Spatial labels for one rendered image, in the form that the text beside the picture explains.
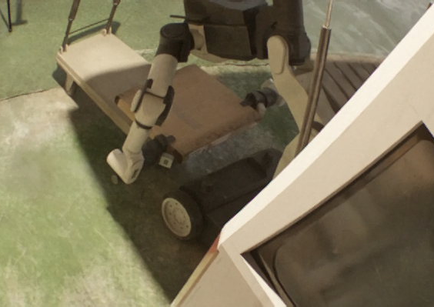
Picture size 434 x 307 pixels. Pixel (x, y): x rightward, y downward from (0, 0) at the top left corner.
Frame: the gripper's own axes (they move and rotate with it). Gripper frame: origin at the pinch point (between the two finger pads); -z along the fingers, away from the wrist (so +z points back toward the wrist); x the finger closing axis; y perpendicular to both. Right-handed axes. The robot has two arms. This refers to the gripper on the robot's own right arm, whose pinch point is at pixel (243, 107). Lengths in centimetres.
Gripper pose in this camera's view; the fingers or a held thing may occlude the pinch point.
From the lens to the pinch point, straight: 279.7
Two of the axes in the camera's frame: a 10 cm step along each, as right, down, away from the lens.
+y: -7.1, -6.1, 3.6
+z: 6.5, -3.4, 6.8
